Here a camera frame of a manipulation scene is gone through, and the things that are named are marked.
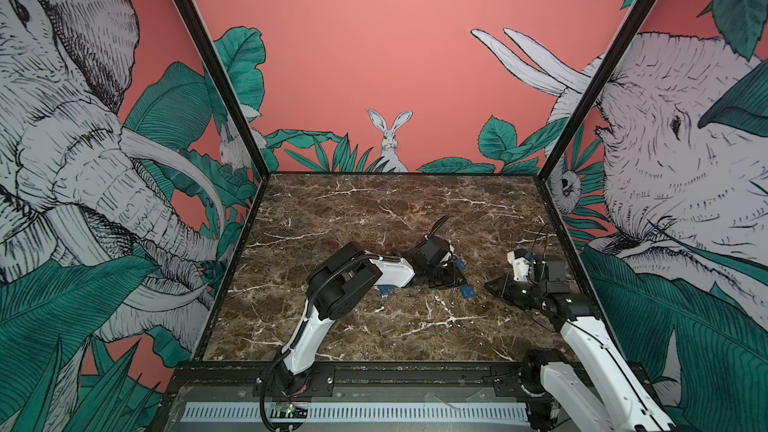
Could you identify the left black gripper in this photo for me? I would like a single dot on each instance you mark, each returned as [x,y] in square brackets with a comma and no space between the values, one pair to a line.
[453,281]

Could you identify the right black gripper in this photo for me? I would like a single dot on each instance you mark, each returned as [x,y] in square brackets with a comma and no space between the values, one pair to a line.
[507,288]

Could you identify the blue padlock front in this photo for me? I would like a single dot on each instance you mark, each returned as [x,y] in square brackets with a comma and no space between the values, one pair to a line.
[468,292]

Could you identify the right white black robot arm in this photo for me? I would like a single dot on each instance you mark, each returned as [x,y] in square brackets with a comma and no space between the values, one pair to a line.
[600,392]

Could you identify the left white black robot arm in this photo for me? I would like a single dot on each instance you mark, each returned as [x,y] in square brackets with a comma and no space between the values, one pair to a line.
[337,286]

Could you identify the small green circuit board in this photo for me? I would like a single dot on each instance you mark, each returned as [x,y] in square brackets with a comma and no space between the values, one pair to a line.
[289,411]

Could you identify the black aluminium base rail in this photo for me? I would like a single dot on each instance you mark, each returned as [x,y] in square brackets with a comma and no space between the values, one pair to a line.
[508,379]

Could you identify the white ventilated cable duct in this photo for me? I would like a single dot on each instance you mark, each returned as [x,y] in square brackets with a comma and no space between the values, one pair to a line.
[346,412]

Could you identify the right black frame post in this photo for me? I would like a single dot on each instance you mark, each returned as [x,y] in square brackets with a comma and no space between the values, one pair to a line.
[635,18]

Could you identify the black frame post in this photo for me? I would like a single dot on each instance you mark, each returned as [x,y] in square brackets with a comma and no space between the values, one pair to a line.
[214,66]
[635,18]

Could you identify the left black frame post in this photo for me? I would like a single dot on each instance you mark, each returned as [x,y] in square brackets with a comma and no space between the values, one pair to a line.
[214,66]

